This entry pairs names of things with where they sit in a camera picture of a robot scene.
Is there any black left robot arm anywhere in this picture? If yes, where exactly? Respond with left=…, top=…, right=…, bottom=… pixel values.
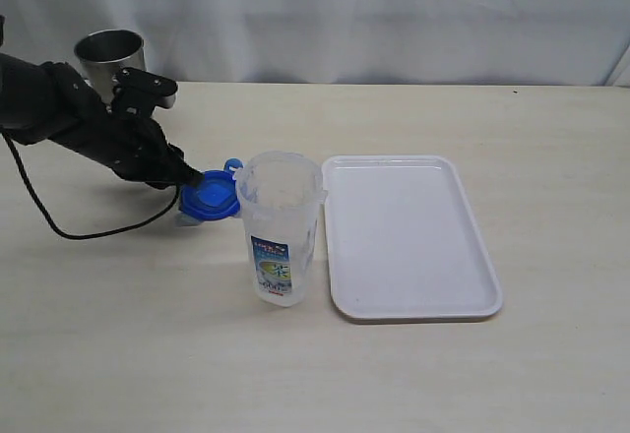
left=1, top=54, right=203, bottom=189

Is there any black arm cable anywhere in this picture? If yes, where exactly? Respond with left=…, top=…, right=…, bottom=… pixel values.
left=0, top=127, right=181, bottom=241

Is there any blue plastic lid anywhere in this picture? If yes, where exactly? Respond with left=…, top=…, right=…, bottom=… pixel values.
left=176, top=158, right=243, bottom=226

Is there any white backdrop curtain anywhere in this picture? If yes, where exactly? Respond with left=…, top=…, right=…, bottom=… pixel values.
left=1, top=0, right=629, bottom=87

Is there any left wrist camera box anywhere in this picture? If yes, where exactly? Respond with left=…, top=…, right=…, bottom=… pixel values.
left=110, top=67, right=178, bottom=118

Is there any clear plastic pitcher container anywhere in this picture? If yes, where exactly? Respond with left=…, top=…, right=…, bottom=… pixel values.
left=235, top=152, right=326, bottom=307

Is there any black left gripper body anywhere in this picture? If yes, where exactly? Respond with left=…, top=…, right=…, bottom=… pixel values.
left=46, top=62, right=170, bottom=189

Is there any stainless steel tumbler cup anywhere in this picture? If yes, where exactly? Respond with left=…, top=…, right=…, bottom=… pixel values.
left=74, top=30, right=178, bottom=109

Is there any white rectangular plastic tray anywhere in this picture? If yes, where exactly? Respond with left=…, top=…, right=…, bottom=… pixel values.
left=322, top=155, right=503, bottom=324

